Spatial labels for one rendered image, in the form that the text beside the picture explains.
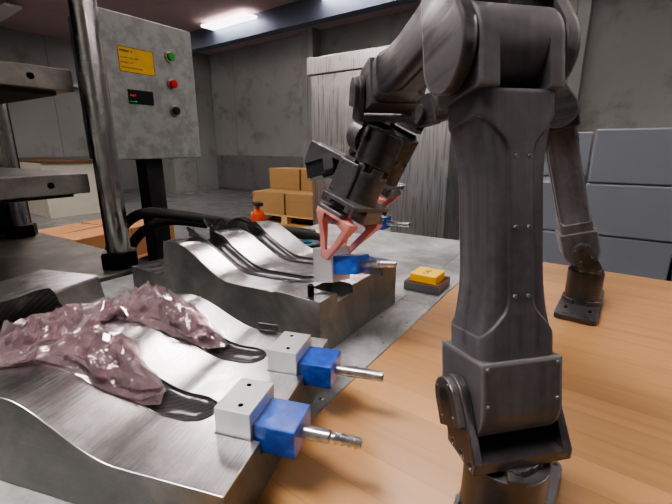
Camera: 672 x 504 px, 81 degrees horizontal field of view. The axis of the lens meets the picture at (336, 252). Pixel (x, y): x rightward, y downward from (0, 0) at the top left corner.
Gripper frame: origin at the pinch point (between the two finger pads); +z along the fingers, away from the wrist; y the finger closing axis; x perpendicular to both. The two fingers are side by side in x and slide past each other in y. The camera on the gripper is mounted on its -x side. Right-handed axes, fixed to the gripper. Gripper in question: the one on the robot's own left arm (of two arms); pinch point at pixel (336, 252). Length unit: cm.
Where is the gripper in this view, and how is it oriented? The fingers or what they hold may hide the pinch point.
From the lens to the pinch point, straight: 62.2
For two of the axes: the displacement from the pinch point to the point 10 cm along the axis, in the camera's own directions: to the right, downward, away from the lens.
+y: -5.6, 0.8, -8.2
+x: 7.4, 4.9, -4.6
